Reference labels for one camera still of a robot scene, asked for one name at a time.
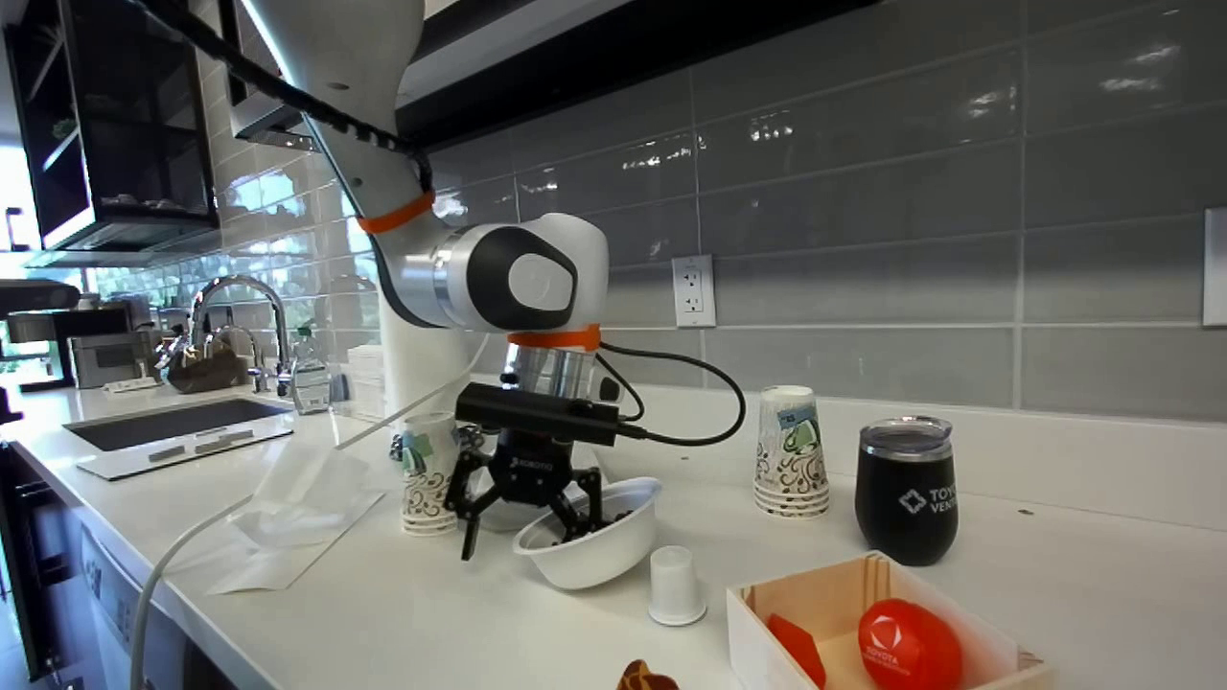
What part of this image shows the black camera cable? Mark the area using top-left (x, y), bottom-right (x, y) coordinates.
top-left (591, 337), bottom-right (750, 453)

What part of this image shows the dark countertop appliance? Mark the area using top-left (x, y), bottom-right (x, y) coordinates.
top-left (0, 277), bottom-right (146, 396)

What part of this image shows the white bowl with coffee beans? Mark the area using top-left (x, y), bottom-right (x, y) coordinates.
top-left (508, 474), bottom-right (667, 592)

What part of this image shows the large red plastic toy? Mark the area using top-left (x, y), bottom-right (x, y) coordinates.
top-left (853, 592), bottom-right (969, 690)

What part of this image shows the white wall outlet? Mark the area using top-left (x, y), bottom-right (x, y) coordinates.
top-left (667, 249), bottom-right (720, 333)

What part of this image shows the small white coffee pod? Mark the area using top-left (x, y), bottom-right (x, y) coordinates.
top-left (644, 545), bottom-right (707, 632)

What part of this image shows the small red plastic toy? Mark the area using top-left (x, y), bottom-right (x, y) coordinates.
top-left (762, 610), bottom-right (833, 690)

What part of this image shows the dark base cabinet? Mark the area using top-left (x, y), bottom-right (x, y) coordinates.
top-left (0, 442), bottom-right (194, 690)

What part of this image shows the dark glass wall cabinet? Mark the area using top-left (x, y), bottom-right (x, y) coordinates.
top-left (0, 0), bottom-right (220, 255)

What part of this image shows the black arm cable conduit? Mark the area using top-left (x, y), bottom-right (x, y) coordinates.
top-left (126, 0), bottom-right (431, 177)

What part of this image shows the kitchen sink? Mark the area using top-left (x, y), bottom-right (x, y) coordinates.
top-left (59, 396), bottom-right (304, 488)

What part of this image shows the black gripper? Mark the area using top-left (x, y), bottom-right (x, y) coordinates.
top-left (447, 425), bottom-right (613, 563)

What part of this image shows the white wall switch plate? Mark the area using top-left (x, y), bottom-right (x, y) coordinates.
top-left (1200, 203), bottom-right (1227, 333)

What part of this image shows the chrome kitchen faucet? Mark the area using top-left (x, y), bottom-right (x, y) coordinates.
top-left (185, 273), bottom-right (298, 396)

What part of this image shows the clear plastic bag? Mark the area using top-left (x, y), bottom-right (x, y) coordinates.
top-left (208, 379), bottom-right (466, 599)

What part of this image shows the dark overhead cabinet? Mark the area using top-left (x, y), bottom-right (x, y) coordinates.
top-left (227, 0), bottom-right (888, 153)

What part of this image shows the patterned paper cup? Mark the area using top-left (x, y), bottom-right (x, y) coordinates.
top-left (387, 416), bottom-right (466, 540)
top-left (750, 383), bottom-right (833, 522)

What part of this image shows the white wooden box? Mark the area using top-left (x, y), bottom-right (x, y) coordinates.
top-left (720, 546), bottom-right (1058, 690)

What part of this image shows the giraffe pattern toy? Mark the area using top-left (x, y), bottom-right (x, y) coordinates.
top-left (618, 655), bottom-right (683, 690)

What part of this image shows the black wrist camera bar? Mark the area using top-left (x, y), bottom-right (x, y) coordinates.
top-left (452, 379), bottom-right (628, 447)

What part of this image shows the white cable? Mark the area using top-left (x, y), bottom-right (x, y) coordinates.
top-left (121, 488), bottom-right (261, 690)

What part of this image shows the black tumbler with lid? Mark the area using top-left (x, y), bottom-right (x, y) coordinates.
top-left (851, 411), bottom-right (961, 571)

